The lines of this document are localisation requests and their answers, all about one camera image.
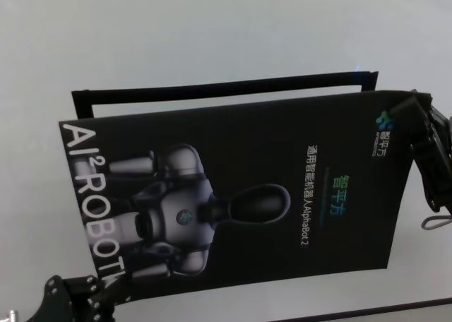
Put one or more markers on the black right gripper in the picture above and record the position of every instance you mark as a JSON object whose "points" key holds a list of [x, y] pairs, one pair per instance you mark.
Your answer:
{"points": [[438, 173]]}

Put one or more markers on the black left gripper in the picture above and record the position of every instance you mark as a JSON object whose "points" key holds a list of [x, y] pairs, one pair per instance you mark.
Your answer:
{"points": [[74, 297]]}

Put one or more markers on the black AI robotics poster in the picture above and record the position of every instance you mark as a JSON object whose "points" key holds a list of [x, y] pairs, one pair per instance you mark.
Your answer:
{"points": [[247, 152]]}

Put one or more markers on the short black tape strip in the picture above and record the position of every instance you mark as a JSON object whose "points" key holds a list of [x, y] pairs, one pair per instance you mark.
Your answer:
{"points": [[369, 83], [83, 110]]}

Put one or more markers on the long black tape strip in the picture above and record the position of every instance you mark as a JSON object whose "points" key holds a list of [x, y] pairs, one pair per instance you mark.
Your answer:
{"points": [[212, 89]]}

